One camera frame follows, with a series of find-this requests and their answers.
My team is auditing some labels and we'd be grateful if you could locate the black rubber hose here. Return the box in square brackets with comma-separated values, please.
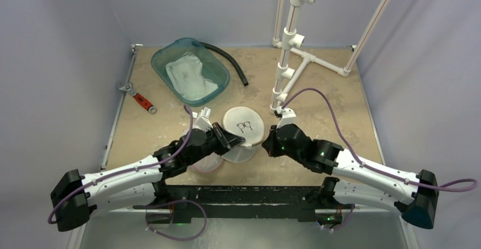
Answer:
[199, 41, 250, 87]

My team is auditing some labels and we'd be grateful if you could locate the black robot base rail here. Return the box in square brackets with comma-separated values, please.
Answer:
[147, 185, 340, 223]

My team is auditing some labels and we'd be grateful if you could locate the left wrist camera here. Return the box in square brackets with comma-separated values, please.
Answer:
[192, 107, 213, 131]

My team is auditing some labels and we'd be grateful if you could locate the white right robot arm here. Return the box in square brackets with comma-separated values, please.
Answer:
[262, 124, 439, 229]

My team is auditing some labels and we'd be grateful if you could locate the teal plastic basin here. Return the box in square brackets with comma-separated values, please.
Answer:
[151, 37, 230, 107]

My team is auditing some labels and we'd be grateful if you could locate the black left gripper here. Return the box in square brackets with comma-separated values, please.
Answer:
[186, 123, 244, 166]

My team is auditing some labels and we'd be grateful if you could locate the red-handled adjustable wrench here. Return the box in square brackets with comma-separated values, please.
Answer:
[119, 82, 157, 114]

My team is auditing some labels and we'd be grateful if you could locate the white PVC pipe rack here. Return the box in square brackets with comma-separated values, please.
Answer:
[269, 0, 390, 113]

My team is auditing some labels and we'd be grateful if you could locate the white cloth in basin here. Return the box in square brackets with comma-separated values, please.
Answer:
[166, 52, 218, 101]

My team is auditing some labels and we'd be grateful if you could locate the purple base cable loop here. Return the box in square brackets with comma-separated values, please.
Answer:
[145, 199, 208, 242]

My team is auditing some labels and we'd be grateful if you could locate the pink-trimmed white laundry bag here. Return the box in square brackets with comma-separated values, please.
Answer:
[182, 143, 223, 174]

